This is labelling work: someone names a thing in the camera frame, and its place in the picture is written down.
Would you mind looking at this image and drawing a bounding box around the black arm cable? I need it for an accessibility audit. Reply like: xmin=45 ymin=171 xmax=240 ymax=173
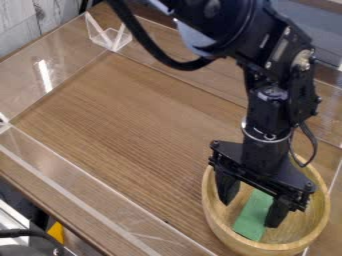
xmin=105 ymin=0 xmax=215 ymax=72

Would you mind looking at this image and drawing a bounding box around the clear acrylic enclosure wall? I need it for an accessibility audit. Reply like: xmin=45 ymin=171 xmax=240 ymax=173
xmin=0 ymin=16 xmax=342 ymax=256

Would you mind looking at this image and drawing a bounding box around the black cable lower left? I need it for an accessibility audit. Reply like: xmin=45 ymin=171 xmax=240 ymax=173
xmin=0 ymin=227 xmax=67 ymax=256

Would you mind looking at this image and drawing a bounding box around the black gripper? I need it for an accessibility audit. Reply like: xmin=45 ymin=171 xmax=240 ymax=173
xmin=208 ymin=138 xmax=316 ymax=228

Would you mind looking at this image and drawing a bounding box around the green rectangular block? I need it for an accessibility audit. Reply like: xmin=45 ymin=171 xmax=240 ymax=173
xmin=232 ymin=189 xmax=272 ymax=241

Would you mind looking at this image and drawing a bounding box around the brown wooden bowl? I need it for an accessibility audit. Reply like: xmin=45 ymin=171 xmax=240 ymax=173
xmin=201 ymin=165 xmax=331 ymax=256

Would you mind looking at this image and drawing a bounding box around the clear acrylic corner bracket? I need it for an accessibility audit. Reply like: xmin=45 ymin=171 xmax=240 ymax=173
xmin=84 ymin=13 xmax=132 ymax=52

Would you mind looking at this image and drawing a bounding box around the yellow black device lower left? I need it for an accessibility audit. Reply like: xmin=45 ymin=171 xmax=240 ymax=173
xmin=25 ymin=219 xmax=91 ymax=256

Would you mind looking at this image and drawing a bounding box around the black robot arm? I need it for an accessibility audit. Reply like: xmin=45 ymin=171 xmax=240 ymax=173
xmin=151 ymin=0 xmax=320 ymax=228

